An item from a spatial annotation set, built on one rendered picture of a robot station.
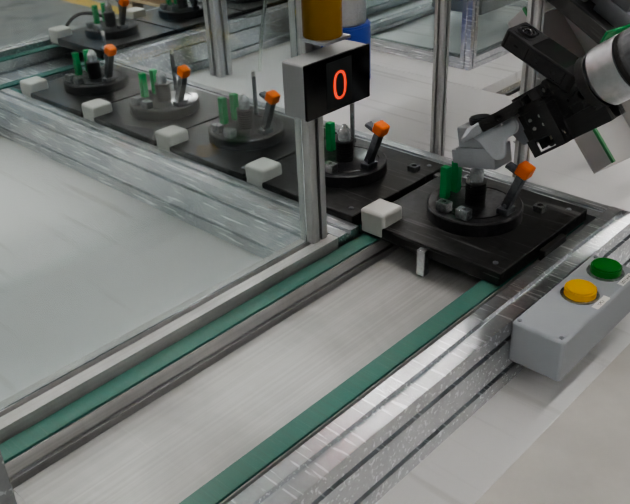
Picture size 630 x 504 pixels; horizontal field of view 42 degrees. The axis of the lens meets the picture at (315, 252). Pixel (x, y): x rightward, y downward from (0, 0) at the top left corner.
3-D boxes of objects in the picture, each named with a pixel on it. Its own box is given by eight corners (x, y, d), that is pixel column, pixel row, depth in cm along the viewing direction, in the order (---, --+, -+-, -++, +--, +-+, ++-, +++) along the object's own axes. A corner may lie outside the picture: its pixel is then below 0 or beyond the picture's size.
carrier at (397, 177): (445, 176, 137) (448, 105, 131) (352, 228, 123) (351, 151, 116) (338, 142, 152) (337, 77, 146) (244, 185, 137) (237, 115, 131)
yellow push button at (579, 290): (601, 298, 104) (603, 285, 103) (586, 312, 101) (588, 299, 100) (572, 287, 106) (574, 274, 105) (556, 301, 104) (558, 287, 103)
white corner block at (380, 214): (403, 229, 122) (403, 205, 120) (383, 241, 119) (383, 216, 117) (378, 220, 125) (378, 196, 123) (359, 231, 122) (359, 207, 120)
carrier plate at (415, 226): (586, 220, 122) (587, 207, 121) (499, 286, 107) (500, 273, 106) (453, 178, 137) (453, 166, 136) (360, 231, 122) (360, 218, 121)
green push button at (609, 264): (625, 276, 108) (628, 263, 107) (611, 288, 105) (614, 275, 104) (597, 266, 110) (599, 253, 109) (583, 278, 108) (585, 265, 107)
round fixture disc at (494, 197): (540, 210, 121) (541, 198, 120) (488, 247, 112) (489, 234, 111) (461, 185, 129) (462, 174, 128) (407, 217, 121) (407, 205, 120)
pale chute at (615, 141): (643, 152, 134) (664, 139, 130) (593, 174, 127) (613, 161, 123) (559, 9, 138) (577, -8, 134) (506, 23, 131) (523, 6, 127)
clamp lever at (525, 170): (515, 207, 116) (537, 167, 111) (508, 212, 115) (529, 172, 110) (495, 193, 118) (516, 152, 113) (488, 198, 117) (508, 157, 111)
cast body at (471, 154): (512, 160, 115) (508, 112, 113) (495, 170, 112) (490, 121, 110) (463, 157, 121) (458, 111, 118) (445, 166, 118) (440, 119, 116)
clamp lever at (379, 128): (377, 162, 132) (391, 125, 127) (369, 166, 131) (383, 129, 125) (361, 150, 133) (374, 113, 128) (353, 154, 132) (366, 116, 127)
